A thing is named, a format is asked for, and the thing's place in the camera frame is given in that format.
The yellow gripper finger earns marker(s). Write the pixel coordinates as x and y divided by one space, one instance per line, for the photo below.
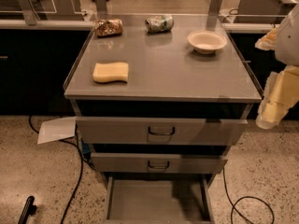
281 93
268 41

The yellow sponge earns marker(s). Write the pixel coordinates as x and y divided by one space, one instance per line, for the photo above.
110 72

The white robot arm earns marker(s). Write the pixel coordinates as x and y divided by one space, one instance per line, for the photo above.
287 45

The grey drawer cabinet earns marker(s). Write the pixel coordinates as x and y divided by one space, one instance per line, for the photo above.
167 79

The open bottom drawer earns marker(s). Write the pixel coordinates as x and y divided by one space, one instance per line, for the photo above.
157 199

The middle drawer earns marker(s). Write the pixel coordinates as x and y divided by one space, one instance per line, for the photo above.
157 163

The top drawer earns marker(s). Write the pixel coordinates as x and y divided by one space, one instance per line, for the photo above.
158 131

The white bowl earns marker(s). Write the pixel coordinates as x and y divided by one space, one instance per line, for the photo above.
206 42

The crushed green can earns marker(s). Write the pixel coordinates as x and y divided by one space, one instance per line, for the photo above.
159 24

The white paper sheet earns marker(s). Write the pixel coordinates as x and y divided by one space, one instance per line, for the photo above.
56 129

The right grey post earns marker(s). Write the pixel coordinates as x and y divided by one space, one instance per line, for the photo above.
213 13

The left grey post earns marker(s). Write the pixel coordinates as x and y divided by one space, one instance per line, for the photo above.
28 12

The black handle object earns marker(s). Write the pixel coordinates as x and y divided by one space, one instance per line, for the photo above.
29 209

